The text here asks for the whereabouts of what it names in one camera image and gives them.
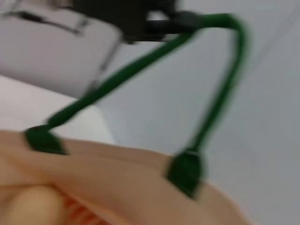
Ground cream tote bag green handles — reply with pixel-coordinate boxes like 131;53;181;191
0;13;262;225

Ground orange striped bread roll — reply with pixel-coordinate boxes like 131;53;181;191
62;196;100;225

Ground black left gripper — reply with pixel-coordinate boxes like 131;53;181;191
75;0;200;45

